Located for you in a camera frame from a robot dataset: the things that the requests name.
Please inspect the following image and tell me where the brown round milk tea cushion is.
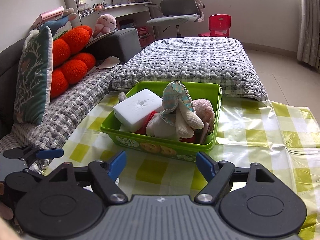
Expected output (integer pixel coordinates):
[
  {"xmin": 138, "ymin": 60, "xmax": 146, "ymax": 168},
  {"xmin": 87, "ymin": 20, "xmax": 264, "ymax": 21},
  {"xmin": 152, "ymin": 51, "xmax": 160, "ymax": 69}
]
[{"xmin": 199, "ymin": 122, "xmax": 210, "ymax": 144}]

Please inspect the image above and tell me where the pink white sponge block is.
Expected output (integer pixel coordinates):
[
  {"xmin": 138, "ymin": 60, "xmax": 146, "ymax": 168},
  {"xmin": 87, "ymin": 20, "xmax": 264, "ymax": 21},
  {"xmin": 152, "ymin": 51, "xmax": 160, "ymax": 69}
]
[{"xmin": 113, "ymin": 89, "xmax": 163, "ymax": 132}]

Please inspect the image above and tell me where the beige bunny doll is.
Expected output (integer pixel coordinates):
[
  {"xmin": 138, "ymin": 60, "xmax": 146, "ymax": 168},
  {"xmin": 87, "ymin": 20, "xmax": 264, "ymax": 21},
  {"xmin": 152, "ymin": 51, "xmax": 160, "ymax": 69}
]
[{"xmin": 159, "ymin": 81, "xmax": 204, "ymax": 131}]

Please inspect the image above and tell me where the grey small towel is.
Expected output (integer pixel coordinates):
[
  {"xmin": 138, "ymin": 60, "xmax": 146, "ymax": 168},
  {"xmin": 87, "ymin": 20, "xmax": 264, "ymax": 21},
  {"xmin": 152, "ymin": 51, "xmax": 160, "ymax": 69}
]
[{"xmin": 118, "ymin": 92, "xmax": 127, "ymax": 102}]

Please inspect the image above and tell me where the pink plush towel toy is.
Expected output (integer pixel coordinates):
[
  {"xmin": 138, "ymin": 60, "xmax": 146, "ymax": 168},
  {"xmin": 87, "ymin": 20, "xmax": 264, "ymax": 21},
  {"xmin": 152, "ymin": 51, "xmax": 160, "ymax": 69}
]
[{"xmin": 193, "ymin": 99, "xmax": 215, "ymax": 132}]

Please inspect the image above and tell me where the grey patterned sofa cover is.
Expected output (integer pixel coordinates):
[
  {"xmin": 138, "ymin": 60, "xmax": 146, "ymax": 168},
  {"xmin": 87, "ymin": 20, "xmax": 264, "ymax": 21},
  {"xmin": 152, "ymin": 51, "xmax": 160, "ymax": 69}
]
[{"xmin": 0, "ymin": 64, "xmax": 123, "ymax": 176}]

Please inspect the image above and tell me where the green plastic bin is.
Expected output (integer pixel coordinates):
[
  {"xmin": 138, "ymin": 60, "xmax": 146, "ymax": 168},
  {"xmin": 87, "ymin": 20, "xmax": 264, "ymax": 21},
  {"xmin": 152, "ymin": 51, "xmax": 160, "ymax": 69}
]
[{"xmin": 100, "ymin": 82, "xmax": 222, "ymax": 161}]

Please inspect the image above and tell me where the green tree pattern pillow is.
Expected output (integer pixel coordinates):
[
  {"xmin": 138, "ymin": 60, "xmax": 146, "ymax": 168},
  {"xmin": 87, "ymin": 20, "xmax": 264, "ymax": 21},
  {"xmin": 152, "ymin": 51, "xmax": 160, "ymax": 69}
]
[{"xmin": 14, "ymin": 27, "xmax": 53, "ymax": 125}]

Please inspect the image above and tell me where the yellow checkered plastic tablecloth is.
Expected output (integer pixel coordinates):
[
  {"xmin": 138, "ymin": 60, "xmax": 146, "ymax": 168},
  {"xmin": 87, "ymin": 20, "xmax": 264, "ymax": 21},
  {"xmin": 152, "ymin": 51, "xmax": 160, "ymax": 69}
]
[{"xmin": 48, "ymin": 93, "xmax": 319, "ymax": 239}]

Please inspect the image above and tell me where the orange carrot plush pillow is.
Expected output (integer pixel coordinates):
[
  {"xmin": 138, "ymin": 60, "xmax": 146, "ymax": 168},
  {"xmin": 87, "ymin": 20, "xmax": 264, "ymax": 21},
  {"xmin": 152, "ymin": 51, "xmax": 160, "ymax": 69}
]
[{"xmin": 50, "ymin": 25, "xmax": 96, "ymax": 99}]

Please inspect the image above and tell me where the white paper on sofa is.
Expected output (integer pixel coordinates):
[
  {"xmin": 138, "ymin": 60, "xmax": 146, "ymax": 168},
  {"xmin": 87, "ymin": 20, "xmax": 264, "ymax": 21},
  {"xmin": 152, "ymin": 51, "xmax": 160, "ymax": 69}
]
[{"xmin": 97, "ymin": 56, "xmax": 120, "ymax": 69}]

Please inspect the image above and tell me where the grey quilted ottoman cushion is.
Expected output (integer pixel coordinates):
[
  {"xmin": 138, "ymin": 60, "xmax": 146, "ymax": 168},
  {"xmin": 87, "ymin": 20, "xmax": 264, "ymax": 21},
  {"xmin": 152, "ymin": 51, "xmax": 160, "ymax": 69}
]
[{"xmin": 111, "ymin": 37, "xmax": 268, "ymax": 101}]

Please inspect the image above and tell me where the grey sofa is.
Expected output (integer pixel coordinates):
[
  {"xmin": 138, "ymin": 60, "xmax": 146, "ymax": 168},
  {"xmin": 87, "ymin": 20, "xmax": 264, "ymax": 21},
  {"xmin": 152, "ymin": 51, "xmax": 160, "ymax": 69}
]
[{"xmin": 1, "ymin": 25, "xmax": 141, "ymax": 144}]

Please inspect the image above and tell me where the pink box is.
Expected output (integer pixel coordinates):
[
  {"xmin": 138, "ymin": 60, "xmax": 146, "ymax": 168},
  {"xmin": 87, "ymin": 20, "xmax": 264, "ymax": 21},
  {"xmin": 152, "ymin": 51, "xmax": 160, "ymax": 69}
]
[{"xmin": 32, "ymin": 6, "xmax": 65, "ymax": 28}]

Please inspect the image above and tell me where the blue plush toy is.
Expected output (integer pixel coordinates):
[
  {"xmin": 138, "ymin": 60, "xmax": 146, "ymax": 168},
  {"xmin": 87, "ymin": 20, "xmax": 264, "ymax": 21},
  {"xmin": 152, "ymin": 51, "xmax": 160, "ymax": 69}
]
[{"xmin": 40, "ymin": 8, "xmax": 77, "ymax": 36}]

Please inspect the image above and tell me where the red plastic child chair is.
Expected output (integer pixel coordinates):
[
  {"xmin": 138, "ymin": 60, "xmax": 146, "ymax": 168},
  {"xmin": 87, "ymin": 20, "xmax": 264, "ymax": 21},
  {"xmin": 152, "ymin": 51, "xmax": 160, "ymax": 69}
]
[{"xmin": 198, "ymin": 14, "xmax": 232, "ymax": 37}]

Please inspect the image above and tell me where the pink plush toy on armrest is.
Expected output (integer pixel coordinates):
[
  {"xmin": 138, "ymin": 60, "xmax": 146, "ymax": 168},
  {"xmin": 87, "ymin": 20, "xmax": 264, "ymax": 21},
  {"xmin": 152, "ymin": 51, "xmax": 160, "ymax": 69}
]
[{"xmin": 92, "ymin": 14, "xmax": 117, "ymax": 37}]

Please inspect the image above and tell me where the beige curtain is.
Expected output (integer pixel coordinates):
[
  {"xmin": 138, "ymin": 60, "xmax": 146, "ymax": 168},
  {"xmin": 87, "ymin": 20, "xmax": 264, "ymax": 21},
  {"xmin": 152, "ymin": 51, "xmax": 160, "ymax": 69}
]
[{"xmin": 297, "ymin": 0, "xmax": 319, "ymax": 72}]

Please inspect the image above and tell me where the white desk shelf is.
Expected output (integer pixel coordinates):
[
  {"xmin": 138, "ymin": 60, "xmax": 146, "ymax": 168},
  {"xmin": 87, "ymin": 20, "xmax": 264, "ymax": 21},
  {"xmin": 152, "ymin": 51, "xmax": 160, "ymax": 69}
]
[{"xmin": 59, "ymin": 0, "xmax": 161, "ymax": 48}]

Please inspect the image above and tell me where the grey office chair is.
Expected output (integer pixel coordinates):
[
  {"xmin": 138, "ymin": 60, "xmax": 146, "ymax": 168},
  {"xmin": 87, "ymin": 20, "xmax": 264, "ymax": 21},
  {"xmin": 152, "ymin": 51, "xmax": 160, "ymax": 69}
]
[{"xmin": 146, "ymin": 0, "xmax": 205, "ymax": 38}]

